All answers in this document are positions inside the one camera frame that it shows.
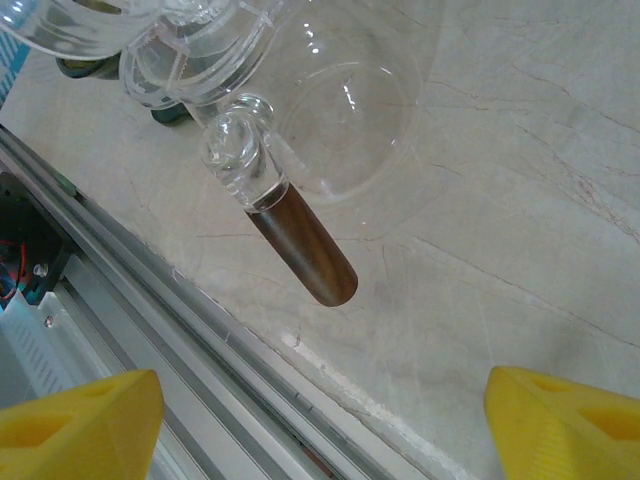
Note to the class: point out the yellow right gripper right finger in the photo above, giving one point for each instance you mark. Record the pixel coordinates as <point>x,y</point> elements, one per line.
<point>565,435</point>

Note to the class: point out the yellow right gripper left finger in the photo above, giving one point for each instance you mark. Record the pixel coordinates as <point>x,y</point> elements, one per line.
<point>75,435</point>

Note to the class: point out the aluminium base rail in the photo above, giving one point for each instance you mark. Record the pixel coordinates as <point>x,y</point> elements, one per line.
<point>150,310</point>

